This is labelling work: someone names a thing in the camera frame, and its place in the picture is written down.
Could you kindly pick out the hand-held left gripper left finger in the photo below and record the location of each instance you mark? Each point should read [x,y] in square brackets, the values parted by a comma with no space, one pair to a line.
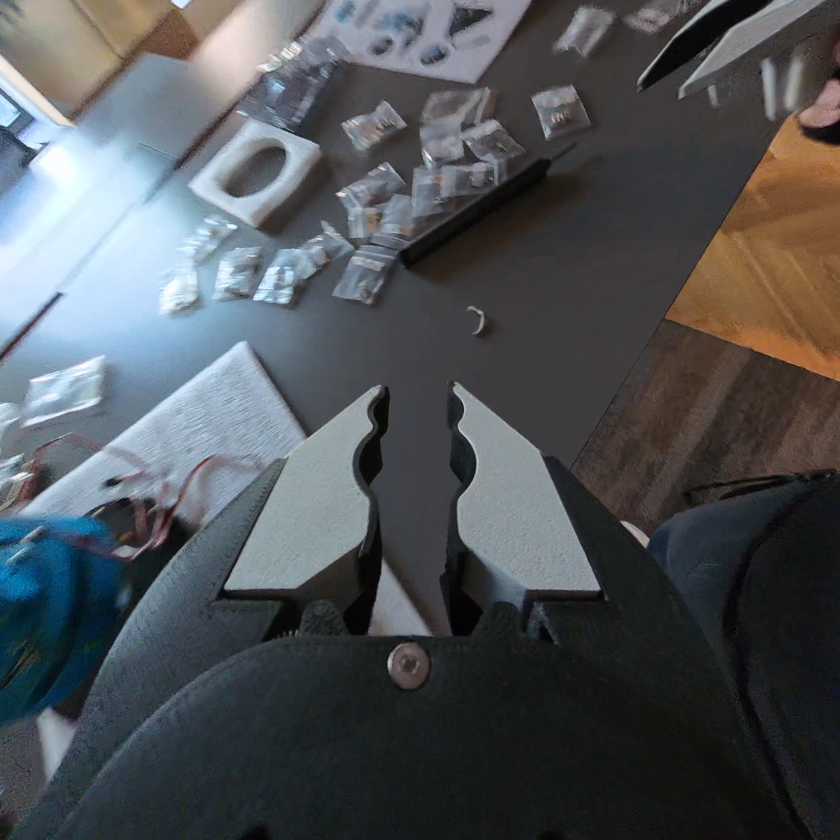
[308,525]

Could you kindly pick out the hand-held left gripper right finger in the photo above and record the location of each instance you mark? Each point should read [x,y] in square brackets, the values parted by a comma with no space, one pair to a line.
[518,525]

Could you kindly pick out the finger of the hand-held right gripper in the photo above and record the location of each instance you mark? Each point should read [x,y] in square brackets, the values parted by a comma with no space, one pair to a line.
[695,33]
[754,39]

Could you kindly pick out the blue toy robot arm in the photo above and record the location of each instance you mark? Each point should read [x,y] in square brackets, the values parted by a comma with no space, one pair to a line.
[52,590]

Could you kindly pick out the printed instruction booklet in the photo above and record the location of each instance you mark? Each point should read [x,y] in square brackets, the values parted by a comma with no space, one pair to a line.
[420,39]

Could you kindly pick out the grey desk with wood edge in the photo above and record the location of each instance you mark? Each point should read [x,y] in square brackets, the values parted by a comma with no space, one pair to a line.
[98,197]

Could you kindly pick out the person's right hand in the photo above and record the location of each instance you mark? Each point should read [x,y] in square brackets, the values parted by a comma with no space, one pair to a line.
[823,108]

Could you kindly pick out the white foam pad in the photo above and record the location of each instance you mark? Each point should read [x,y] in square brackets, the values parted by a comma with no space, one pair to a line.
[216,407]

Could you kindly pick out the small white plastic clip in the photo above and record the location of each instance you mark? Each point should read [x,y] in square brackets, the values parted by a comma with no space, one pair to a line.
[481,320]

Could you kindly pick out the person's black clothing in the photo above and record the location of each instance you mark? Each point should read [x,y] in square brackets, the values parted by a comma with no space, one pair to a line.
[754,590]

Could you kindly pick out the pile of clear parts bags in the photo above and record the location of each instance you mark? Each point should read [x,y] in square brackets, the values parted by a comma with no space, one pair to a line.
[459,138]

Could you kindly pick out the long black bar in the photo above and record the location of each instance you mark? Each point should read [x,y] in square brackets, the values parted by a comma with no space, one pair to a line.
[479,210]

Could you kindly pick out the black crinkled plastic bag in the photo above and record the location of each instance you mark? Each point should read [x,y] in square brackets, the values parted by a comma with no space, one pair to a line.
[295,92]

